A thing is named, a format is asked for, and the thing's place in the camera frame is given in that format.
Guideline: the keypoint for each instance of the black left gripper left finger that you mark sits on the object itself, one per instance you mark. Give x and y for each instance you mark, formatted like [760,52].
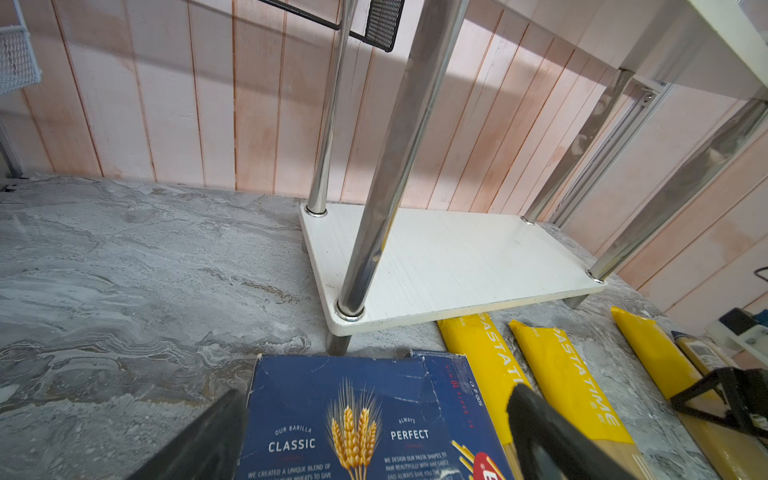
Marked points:
[208,448]

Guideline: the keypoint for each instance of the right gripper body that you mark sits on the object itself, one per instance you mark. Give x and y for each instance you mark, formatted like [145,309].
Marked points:
[742,392]

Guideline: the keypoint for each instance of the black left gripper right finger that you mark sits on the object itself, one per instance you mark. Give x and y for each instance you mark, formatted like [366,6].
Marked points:
[550,447]

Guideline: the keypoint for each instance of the yellow pasta package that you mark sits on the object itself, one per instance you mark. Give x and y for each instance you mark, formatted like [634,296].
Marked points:
[732,454]
[494,368]
[569,387]

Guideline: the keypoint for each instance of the blue Barilla pasta box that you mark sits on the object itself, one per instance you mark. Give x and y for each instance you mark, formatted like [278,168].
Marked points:
[316,417]

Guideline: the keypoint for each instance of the brown blue spaghetti package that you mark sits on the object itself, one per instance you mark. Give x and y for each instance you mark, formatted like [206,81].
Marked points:
[702,353]

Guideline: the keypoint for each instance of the blue spaghetti bag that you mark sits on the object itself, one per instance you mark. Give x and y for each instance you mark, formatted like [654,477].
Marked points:
[471,444]

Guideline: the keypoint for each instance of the white two-tier shelf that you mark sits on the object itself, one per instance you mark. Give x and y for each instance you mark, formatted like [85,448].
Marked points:
[379,265]

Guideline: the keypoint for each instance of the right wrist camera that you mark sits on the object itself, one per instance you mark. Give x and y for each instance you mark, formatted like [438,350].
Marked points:
[739,331]

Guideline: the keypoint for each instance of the white wire mesh rack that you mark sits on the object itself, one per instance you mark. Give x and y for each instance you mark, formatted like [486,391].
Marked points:
[19,66]

